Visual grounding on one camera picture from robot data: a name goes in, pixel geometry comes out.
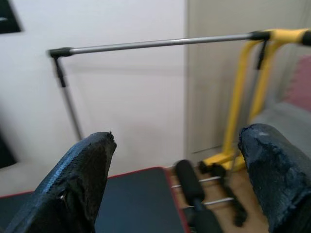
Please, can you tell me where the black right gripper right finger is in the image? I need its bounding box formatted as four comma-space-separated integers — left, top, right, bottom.
237, 123, 311, 233

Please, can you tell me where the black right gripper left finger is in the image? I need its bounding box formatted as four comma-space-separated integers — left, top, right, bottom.
4, 131, 118, 233

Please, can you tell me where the black weight bench red trim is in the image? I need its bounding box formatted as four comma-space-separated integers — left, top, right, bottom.
0, 166, 234, 233

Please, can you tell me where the black bench foot bar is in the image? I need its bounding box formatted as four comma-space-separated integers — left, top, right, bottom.
198, 161, 247, 227

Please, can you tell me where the black flat panel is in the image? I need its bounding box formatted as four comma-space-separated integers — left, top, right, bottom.
0, 0, 24, 35
0, 131, 19, 168

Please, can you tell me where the black foam bench roller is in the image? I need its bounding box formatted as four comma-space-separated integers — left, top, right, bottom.
175, 159, 206, 202
191, 205, 222, 233

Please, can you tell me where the yellow dip bar stand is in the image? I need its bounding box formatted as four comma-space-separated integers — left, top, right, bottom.
233, 38, 277, 170
203, 28, 311, 171

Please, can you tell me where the pink foam puzzle mat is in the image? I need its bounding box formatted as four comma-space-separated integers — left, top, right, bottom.
283, 54, 311, 107

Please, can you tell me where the beige door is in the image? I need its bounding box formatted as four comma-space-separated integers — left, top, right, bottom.
186, 0, 311, 156

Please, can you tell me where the silver clothes rack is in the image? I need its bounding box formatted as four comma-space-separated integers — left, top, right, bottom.
47, 31, 271, 141

